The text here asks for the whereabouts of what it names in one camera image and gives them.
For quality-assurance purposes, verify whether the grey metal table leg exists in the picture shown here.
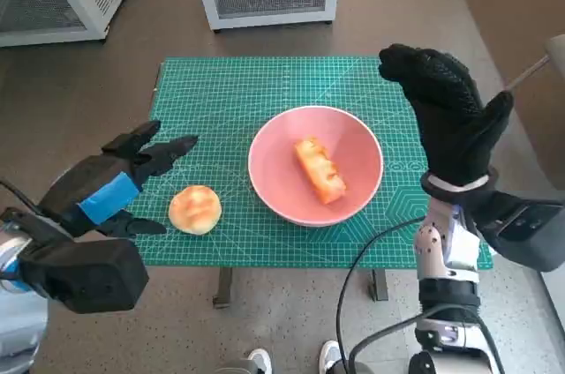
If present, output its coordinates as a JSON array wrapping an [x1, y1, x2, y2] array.
[[370, 268, 389, 303], [212, 267, 234, 309]]

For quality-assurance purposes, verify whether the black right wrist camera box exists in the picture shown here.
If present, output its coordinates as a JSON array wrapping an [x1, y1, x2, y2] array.
[[467, 191, 565, 273]]

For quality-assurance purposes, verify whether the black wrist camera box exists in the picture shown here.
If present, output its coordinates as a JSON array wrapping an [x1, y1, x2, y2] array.
[[17, 210, 150, 314], [467, 191, 565, 273]]

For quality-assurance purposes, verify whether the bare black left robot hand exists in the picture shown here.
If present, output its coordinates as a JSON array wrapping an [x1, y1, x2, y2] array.
[[37, 120, 200, 241]]

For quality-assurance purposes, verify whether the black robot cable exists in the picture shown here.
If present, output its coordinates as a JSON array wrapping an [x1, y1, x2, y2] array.
[[348, 303, 507, 374], [335, 216, 427, 374], [0, 178, 43, 219]]

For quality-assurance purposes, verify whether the pale grey chair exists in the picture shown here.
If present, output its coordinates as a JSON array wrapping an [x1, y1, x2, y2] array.
[[505, 34, 565, 93]]

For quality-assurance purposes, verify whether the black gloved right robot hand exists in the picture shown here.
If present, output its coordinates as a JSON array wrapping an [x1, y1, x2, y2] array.
[[378, 42, 516, 188]]

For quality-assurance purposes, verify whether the white shoe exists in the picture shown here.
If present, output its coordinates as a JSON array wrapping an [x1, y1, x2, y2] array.
[[245, 348, 273, 374], [318, 339, 348, 374]]

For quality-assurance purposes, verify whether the green cutting mat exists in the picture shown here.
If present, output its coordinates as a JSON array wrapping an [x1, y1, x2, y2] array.
[[131, 55, 494, 270]]

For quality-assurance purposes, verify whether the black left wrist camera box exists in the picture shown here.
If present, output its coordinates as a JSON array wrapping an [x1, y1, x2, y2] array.
[[17, 210, 150, 314]]

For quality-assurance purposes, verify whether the round bread bun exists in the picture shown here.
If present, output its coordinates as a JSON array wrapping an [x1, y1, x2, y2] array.
[[168, 185, 222, 235]]

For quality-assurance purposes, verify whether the long twisted bread loaf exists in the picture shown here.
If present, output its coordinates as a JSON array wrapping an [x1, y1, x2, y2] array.
[[294, 136, 348, 206]]

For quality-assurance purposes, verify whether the pink bowl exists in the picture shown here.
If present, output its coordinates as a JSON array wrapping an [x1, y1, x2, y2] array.
[[247, 105, 384, 228]]

